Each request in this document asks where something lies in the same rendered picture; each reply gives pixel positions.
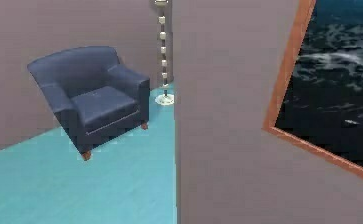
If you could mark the wood framed dark sea picture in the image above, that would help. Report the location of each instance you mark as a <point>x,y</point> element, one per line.
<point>332,83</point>

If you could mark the dark blue armchair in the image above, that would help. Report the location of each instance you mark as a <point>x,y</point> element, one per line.
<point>99,103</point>

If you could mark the white beaded floor lamp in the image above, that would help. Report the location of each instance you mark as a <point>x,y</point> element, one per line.
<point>164,63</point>

